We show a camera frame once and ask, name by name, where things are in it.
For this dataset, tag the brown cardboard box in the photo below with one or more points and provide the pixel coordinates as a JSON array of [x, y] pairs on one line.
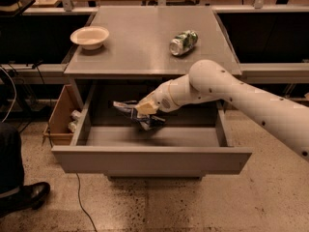
[[57, 129]]

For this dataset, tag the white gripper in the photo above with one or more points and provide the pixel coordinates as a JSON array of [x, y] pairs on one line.
[[161, 98]]

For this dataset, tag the blue chip bag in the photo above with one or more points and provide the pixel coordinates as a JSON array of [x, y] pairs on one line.
[[147, 122]]

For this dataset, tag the white bowl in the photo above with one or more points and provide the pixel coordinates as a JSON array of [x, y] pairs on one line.
[[90, 37]]

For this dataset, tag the dark trouser leg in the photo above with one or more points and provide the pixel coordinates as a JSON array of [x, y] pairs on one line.
[[11, 167]]

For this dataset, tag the white cup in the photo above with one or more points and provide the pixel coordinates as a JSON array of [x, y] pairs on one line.
[[75, 115], [72, 126]]

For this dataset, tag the green soda can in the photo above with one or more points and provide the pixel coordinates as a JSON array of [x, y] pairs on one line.
[[183, 42]]

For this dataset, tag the white cup upper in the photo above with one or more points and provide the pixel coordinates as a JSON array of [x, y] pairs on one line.
[[75, 115]]

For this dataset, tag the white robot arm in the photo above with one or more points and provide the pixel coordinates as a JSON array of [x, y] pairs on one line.
[[207, 81]]

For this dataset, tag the white cup lower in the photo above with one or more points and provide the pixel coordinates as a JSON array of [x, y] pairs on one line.
[[72, 126]]

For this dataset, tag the open grey top drawer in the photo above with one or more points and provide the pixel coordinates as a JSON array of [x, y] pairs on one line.
[[193, 142]]

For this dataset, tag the grey drawer cabinet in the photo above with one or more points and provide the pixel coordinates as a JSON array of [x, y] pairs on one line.
[[137, 49]]

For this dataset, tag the black shoe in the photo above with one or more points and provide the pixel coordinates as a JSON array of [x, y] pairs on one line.
[[24, 197]]

